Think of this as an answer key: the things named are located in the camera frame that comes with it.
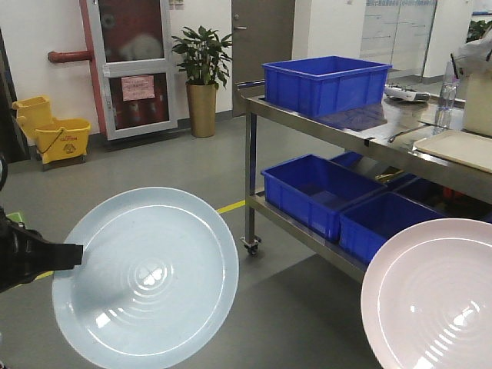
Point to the clear water bottle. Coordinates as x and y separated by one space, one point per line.
447 97

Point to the red fire hose cabinet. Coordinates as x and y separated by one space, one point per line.
132 74

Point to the beige serving tray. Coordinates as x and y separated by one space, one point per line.
460 147

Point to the blue bin lower right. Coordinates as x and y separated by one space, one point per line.
366 226

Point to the grey jacket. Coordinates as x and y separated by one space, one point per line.
472 57

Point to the plant in gold pot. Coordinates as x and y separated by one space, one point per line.
205 61

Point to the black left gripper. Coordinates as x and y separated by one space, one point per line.
17 263

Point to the blue bin on table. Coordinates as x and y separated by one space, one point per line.
322 86

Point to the blue bin lower left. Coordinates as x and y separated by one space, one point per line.
315 191

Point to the cream plastic basket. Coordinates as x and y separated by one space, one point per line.
477 109

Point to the light blue plate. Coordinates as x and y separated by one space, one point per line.
158 277

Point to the stainless steel cart table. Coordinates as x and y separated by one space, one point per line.
390 142

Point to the grey door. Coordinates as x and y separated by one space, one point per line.
262 32

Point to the light pink plate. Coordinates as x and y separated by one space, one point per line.
426 296

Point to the white grey remote controller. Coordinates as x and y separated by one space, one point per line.
398 93

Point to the yellow mop bucket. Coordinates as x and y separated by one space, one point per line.
55 139

